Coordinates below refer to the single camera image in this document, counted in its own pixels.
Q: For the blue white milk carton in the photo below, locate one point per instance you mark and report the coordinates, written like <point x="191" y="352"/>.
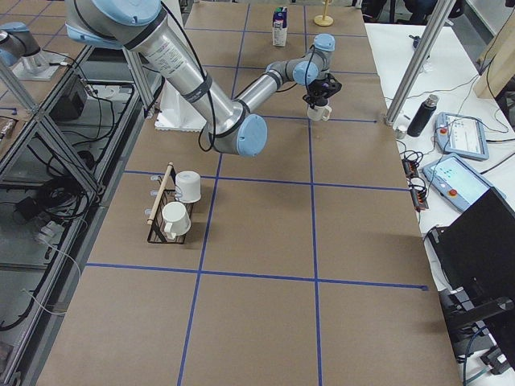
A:
<point x="279" y="26"/>

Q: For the black water bottle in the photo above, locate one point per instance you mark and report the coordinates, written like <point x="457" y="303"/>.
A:
<point x="422" y="116"/>

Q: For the far teach pendant tablet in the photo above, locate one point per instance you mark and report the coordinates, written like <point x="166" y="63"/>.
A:
<point x="462" y="135"/>

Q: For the aluminium frame post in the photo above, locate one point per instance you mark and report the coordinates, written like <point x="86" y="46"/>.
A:
<point x="441" y="13"/>

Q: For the teach pendant tablet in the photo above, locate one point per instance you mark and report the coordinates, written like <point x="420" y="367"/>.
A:
<point x="462" y="135"/>
<point x="455" y="180"/>

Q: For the white ribbed mug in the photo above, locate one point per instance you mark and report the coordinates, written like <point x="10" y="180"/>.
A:
<point x="319" y="113"/>

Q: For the white mug with lettering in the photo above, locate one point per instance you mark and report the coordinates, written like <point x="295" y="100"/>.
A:
<point x="176" y="220"/>

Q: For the black wire cup rack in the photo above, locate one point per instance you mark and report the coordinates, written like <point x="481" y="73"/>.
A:
<point x="165" y="194"/>

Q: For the black orange power strip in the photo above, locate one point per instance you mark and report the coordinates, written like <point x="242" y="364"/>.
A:
<point x="417" y="186"/>

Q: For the black laptop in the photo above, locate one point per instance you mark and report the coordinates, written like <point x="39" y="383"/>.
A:
<point x="476" y="251"/>

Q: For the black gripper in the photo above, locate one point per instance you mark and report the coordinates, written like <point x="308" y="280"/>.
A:
<point x="319" y="89"/>

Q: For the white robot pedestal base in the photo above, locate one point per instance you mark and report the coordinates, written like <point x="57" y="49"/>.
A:
<point x="175" y="114"/>

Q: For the brown paper table mat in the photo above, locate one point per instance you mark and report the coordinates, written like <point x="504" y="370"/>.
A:
<point x="303" y="266"/>

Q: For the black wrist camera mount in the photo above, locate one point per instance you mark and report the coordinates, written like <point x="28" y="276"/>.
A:
<point x="333" y="86"/>

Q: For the near teach pendant tablet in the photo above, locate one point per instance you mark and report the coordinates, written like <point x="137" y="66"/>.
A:
<point x="455" y="180"/>

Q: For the wooden stand with round base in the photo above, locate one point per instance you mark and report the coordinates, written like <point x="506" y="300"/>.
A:
<point x="324" y="19"/>

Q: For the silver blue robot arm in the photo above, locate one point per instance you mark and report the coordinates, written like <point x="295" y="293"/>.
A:
<point x="232" y="126"/>
<point x="17" y="42"/>

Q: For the white upturned cup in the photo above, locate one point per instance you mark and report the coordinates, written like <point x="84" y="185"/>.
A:
<point x="188" y="186"/>

